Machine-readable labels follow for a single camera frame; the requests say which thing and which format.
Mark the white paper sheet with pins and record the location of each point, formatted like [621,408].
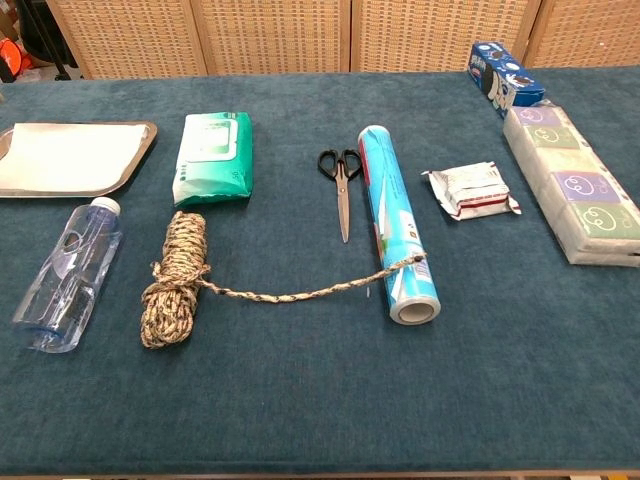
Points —
[70,155]

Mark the silver metal tray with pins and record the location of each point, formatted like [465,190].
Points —
[60,193]

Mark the blue cling film roll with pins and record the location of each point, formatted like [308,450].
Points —
[395,215]

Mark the green wet wipes pack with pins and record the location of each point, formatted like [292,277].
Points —
[212,155]

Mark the teal table cloth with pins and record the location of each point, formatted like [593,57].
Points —
[300,390]

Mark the white red snack packet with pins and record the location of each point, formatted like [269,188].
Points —
[470,190]

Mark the rattan wooden folding screen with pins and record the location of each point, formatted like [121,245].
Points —
[275,35]

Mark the blue cookie box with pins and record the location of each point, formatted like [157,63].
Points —
[502,80]

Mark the clear plastic water bottle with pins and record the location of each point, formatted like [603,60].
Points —
[70,275]

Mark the multicolour tissue multipack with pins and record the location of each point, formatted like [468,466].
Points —
[580,190]

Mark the black tripod stand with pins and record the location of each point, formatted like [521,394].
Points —
[52,47]

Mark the orange object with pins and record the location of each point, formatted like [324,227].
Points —
[12,57]

